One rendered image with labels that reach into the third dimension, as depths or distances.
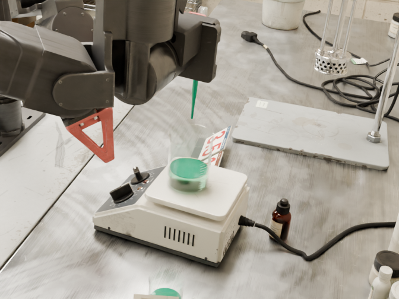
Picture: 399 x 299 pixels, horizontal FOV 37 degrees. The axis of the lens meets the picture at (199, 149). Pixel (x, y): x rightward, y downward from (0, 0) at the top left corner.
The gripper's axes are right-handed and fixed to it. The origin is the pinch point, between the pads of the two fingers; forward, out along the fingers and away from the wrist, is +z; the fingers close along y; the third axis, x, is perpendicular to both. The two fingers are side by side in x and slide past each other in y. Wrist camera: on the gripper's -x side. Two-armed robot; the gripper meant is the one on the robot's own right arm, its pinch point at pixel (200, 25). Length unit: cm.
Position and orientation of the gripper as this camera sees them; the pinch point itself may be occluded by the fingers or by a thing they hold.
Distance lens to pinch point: 75.9
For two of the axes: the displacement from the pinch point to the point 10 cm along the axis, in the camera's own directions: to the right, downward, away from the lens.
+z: 3.5, -4.3, 8.3
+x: -1.0, 8.6, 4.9
